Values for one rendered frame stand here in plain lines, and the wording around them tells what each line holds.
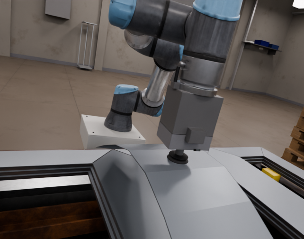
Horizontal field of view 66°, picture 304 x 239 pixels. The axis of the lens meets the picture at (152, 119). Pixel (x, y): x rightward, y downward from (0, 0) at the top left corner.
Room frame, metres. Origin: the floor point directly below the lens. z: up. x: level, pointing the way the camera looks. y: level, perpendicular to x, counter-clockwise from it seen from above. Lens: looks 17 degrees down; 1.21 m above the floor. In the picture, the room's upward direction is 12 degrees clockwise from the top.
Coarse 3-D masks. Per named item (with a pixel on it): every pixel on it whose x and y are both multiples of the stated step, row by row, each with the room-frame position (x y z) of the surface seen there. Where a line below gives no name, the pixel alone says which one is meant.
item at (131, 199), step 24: (0, 168) 0.51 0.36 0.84; (24, 168) 0.54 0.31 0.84; (48, 168) 0.57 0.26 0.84; (72, 168) 0.59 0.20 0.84; (96, 168) 0.60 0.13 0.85; (120, 168) 0.63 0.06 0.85; (96, 192) 0.52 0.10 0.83; (120, 192) 0.52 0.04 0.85; (144, 192) 0.54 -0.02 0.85; (120, 216) 0.43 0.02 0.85; (144, 216) 0.45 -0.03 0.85; (264, 216) 0.58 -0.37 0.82
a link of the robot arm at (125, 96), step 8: (120, 88) 1.14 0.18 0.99; (128, 88) 1.14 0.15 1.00; (136, 88) 1.17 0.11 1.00; (120, 96) 1.14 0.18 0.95; (128, 96) 1.14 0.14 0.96; (136, 96) 1.15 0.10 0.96; (112, 104) 1.16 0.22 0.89; (120, 104) 1.13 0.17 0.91; (128, 104) 1.14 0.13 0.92; (136, 104) 1.14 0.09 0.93; (128, 112) 1.15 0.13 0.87
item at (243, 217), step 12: (240, 204) 0.35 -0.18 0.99; (252, 204) 0.36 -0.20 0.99; (168, 216) 0.28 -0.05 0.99; (180, 216) 0.29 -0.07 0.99; (192, 216) 0.29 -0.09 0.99; (204, 216) 0.30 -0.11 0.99; (216, 216) 0.31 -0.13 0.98; (228, 216) 0.32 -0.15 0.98; (240, 216) 0.33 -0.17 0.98; (252, 216) 0.34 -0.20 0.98; (168, 228) 0.26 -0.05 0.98; (180, 228) 0.27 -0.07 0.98; (192, 228) 0.28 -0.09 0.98; (204, 228) 0.29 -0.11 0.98; (216, 228) 0.29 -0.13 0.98; (228, 228) 0.30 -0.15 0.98; (240, 228) 0.31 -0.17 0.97; (252, 228) 0.32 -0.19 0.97; (264, 228) 0.33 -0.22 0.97
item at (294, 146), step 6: (300, 114) 2.98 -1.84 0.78; (300, 120) 2.98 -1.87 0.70; (294, 126) 3.04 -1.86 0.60; (300, 126) 2.95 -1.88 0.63; (294, 132) 3.01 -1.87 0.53; (300, 132) 2.93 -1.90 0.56; (294, 138) 3.00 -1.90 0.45; (300, 138) 2.91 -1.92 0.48; (294, 144) 2.97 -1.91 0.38; (300, 144) 2.92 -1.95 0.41; (288, 150) 2.94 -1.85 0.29; (294, 150) 2.93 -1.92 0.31; (300, 150) 2.90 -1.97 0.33; (282, 156) 2.99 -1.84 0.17; (288, 156) 2.91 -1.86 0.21; (294, 156) 2.87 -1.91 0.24; (300, 156) 2.77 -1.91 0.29; (294, 162) 2.85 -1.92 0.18; (300, 162) 2.96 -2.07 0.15; (300, 168) 2.71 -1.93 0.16
